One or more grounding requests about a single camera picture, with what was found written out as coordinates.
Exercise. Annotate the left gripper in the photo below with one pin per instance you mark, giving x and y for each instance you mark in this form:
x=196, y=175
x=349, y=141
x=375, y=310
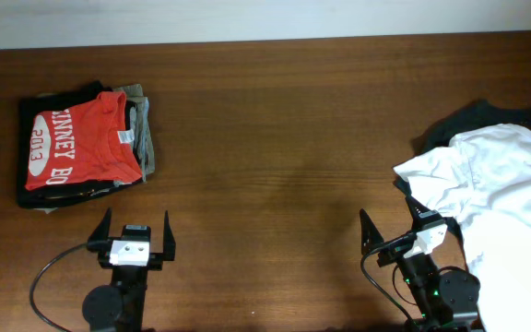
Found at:
x=97, y=242

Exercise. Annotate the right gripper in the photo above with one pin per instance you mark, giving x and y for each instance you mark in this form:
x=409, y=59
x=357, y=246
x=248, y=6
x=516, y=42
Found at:
x=371, y=237

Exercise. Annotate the white t-shirt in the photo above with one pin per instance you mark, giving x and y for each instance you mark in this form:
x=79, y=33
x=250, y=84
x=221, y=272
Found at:
x=501, y=260

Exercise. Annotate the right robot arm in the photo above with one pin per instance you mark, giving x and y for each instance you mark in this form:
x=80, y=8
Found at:
x=447, y=297

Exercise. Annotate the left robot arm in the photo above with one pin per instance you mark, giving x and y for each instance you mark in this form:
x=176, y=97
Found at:
x=119, y=305

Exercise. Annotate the black folded garment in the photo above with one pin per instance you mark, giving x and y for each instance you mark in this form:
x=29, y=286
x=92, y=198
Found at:
x=58, y=196

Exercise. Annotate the red printed folded t-shirt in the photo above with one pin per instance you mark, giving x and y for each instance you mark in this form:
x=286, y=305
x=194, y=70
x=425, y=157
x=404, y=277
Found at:
x=84, y=142

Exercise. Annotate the grey folded garment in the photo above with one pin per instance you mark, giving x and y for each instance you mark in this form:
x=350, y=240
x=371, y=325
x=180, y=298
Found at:
x=137, y=118

